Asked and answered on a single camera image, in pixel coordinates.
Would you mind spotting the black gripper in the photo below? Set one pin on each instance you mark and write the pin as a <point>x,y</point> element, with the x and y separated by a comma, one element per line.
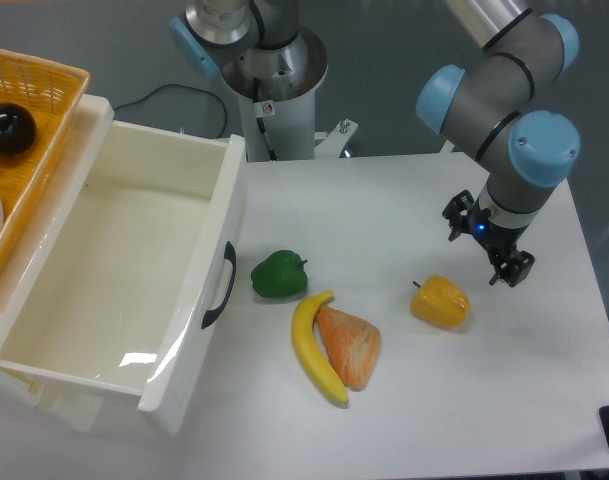
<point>511,265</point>

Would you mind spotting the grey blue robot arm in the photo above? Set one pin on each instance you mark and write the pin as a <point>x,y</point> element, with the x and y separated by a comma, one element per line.
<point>481,112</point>

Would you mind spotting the yellow bell pepper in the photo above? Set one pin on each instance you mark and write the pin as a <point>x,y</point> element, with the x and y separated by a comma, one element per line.
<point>440,302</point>

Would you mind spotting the green bell pepper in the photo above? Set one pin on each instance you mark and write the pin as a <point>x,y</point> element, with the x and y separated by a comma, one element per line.
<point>282,274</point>

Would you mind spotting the yellow banana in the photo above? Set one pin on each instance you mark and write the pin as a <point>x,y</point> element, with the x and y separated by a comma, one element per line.
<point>309,354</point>

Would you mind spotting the white plastic drawer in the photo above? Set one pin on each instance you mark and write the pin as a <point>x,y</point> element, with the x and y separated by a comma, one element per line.
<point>103,295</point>

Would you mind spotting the orange wicker basket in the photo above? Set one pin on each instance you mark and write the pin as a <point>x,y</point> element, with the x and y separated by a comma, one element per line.
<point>51,92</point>

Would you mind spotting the black ball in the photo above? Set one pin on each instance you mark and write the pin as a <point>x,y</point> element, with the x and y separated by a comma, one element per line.
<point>18,129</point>

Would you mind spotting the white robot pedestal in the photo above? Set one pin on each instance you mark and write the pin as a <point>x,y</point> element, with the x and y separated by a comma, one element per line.
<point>276,95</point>

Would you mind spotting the black drawer handle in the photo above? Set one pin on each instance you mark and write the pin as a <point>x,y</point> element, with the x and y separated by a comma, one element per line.
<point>224,288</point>

